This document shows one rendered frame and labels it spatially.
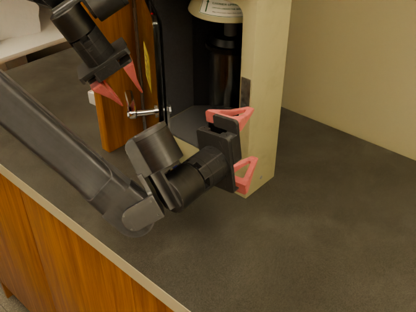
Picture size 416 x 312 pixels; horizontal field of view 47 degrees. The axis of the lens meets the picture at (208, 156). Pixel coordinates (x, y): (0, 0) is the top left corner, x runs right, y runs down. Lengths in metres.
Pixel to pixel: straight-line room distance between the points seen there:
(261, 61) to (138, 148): 0.35
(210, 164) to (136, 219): 0.14
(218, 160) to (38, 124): 0.26
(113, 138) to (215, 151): 0.55
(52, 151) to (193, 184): 0.20
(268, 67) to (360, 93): 0.43
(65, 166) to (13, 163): 0.60
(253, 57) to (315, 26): 0.45
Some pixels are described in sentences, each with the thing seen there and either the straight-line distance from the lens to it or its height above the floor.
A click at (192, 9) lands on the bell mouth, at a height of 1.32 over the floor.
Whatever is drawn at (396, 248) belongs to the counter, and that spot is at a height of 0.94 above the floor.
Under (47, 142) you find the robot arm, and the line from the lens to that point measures 0.69.
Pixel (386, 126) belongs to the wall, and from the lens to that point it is 1.33.
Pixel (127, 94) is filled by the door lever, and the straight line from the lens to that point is 0.94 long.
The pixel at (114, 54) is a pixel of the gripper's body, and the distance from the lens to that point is 0.88.
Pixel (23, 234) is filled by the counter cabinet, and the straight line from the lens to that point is 1.55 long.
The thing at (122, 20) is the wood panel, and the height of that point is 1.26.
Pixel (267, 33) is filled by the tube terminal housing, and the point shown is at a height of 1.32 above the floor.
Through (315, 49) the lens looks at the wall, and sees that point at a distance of 1.35.
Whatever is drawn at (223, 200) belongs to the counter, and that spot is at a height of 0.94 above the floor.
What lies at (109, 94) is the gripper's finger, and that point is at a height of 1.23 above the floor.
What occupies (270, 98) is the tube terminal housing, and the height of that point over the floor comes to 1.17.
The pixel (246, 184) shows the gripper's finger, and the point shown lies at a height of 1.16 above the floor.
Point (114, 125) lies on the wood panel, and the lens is 1.23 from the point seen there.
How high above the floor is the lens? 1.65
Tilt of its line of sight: 36 degrees down
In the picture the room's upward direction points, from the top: straight up
